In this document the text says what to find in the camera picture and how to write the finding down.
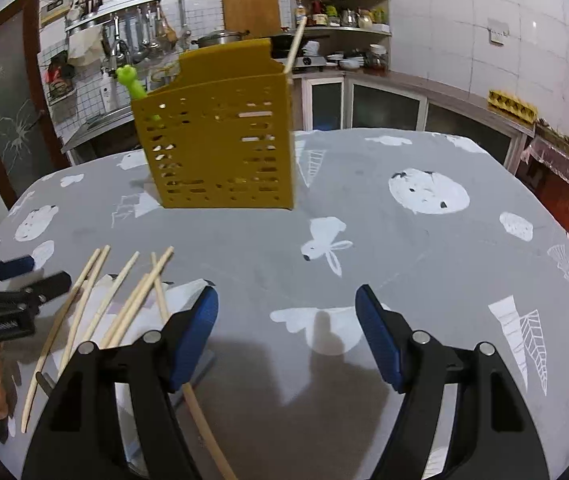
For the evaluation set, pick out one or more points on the white cloth on rack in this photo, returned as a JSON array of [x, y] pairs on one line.
[[84, 46]]

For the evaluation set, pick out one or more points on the yellow egg carton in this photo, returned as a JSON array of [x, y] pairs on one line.
[[512, 105]]

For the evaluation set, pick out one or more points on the green plastic utensil handle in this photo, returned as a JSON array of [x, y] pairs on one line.
[[132, 85]]

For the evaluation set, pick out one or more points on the white wall socket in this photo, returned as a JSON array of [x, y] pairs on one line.
[[499, 32]]

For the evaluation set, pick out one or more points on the chopstick standing in holder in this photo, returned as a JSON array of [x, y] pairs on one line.
[[295, 44]]

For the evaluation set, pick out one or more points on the dark glass door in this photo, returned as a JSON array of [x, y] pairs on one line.
[[29, 145]]

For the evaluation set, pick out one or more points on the wooden chopstick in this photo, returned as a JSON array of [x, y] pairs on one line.
[[192, 328], [80, 309], [154, 274], [121, 315], [53, 333], [106, 299]]

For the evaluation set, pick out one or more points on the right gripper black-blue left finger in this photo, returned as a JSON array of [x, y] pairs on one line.
[[78, 435]]

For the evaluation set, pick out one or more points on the yellow perforated utensil holder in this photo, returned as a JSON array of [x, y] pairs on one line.
[[220, 135]]

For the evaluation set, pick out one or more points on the steel sink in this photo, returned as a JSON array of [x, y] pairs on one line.
[[97, 126]]

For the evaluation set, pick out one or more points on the wall utensil rack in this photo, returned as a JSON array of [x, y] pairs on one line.
[[133, 32]]

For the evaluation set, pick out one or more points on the steel cooking pot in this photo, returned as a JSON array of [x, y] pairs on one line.
[[220, 37]]

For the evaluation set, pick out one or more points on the gas stove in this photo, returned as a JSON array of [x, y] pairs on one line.
[[303, 63]]

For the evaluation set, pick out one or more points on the rectangular wooden cutting board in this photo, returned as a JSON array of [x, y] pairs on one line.
[[261, 18]]

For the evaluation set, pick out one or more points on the corner metal shelf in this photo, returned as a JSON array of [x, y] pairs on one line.
[[339, 29]]

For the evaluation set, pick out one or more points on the white soap bottle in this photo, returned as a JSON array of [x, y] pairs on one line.
[[108, 93]]

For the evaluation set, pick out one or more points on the kitchen counter cabinets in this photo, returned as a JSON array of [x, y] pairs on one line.
[[334, 99]]

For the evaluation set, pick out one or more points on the black wok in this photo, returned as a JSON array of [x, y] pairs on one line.
[[281, 44]]

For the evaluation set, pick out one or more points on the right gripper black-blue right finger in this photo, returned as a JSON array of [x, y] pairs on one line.
[[493, 435]]

